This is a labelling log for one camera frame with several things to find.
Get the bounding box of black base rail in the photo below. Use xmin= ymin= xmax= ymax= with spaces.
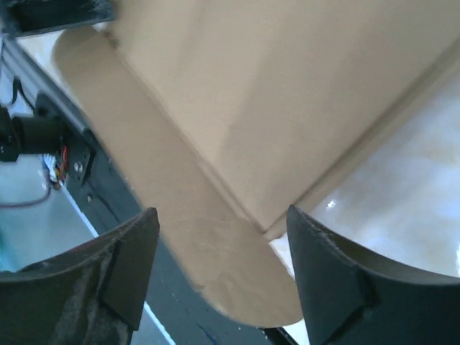
xmin=36 ymin=92 xmax=301 ymax=344

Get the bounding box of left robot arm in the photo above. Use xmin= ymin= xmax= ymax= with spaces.
xmin=1 ymin=1 xmax=116 ymax=162

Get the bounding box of brown cardboard box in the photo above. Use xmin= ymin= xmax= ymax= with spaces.
xmin=53 ymin=1 xmax=459 ymax=327

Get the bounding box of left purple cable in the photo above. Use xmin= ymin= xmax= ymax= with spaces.
xmin=0 ymin=179 xmax=55 ymax=208

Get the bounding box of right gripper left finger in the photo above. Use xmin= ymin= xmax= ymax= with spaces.
xmin=1 ymin=208 xmax=160 ymax=344

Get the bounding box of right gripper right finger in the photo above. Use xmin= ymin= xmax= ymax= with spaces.
xmin=287 ymin=206 xmax=459 ymax=344

